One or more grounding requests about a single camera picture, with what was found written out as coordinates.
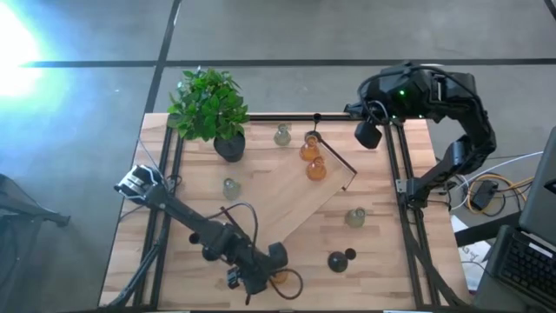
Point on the black stand bar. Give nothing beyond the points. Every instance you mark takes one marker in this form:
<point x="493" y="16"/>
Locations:
<point x="482" y="232"/>

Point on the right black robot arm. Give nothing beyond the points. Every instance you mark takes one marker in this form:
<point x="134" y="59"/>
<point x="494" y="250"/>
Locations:
<point x="460" y="100"/>

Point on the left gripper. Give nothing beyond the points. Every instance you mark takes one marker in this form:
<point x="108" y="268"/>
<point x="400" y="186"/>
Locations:
<point x="256" y="278"/>

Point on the black floor stand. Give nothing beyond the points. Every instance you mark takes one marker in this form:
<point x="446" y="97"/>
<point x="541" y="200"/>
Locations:
<point x="26" y="213"/>

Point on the grey laptop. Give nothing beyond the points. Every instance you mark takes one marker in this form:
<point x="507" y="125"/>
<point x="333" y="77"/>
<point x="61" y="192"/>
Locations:
<point x="534" y="261"/>

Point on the clear glass candle holder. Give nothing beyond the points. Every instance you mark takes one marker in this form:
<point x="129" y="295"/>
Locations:
<point x="355" y="217"/>
<point x="231" y="189"/>
<point x="282" y="135"/>

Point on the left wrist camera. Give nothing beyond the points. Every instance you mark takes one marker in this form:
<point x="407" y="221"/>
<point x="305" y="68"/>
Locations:
<point x="277" y="254"/>

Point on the green potted plant black pot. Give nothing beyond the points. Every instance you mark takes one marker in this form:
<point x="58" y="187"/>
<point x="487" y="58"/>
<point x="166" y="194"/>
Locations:
<point x="208" y="104"/>

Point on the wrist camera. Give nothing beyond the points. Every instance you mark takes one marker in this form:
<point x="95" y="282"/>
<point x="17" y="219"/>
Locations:
<point x="369" y="135"/>
<point x="277" y="254"/>

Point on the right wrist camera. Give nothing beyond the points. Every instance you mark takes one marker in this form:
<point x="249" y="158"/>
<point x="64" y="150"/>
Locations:
<point x="369" y="135"/>

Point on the wooden shelf riser black legs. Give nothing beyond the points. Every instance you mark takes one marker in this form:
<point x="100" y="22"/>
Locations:
<point x="295" y="195"/>

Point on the black power adapter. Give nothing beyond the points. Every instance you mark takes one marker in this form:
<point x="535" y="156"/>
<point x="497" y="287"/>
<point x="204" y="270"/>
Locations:
<point x="484" y="195"/>

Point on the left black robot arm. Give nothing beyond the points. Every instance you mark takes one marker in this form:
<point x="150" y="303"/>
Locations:
<point x="187" y="211"/>

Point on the white paper sheets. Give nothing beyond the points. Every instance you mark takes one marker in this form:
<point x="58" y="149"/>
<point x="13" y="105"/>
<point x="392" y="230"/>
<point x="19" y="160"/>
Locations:
<point x="471" y="256"/>

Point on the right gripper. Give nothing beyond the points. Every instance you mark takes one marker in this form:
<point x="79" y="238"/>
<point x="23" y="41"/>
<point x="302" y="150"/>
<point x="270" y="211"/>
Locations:
<point x="369" y="111"/>

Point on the amber glass candle holder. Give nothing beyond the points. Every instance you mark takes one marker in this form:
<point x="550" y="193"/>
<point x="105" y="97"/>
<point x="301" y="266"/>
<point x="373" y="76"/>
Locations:
<point x="316" y="169"/>
<point x="309" y="148"/>
<point x="279" y="277"/>

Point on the black aluminium table frame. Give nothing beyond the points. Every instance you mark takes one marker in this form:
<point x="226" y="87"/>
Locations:
<point x="269" y="117"/>

